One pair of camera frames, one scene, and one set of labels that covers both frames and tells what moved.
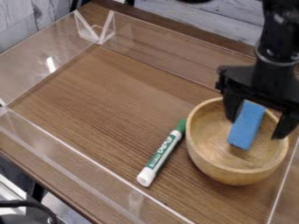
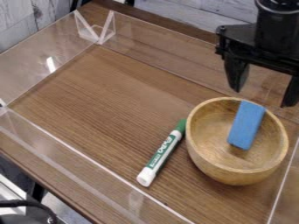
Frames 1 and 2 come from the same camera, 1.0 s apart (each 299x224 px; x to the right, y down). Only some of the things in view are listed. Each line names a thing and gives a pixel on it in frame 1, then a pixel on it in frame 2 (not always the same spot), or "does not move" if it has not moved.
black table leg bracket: x=35 y=214 does not move
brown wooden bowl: x=232 y=164 does not move
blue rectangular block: x=245 y=129 does not move
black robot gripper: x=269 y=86 -> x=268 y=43
